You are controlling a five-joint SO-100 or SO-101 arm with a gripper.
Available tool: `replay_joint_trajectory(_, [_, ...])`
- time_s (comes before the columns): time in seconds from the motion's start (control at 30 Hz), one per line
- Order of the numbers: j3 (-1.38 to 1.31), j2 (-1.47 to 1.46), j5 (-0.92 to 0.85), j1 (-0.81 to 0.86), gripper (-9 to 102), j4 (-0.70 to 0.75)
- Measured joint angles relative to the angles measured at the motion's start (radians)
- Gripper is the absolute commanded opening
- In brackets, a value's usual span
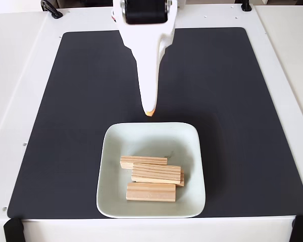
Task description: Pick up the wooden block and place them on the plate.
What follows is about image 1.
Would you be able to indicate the grooved wooden block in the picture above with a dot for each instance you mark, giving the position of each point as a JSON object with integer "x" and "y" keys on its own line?
{"x": 155, "y": 173}
{"x": 141, "y": 161}
{"x": 182, "y": 179}

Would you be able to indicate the smooth pale wooden block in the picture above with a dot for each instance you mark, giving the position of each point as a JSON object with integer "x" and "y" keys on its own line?
{"x": 150, "y": 192}

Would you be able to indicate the pale square ceramic plate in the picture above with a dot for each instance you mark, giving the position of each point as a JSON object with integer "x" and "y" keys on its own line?
{"x": 141, "y": 141}

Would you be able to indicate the black table clamp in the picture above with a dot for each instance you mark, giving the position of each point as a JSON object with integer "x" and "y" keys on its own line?
{"x": 246, "y": 5}
{"x": 51, "y": 8}

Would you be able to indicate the black table mat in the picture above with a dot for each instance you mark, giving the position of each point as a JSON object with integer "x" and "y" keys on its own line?
{"x": 65, "y": 126}

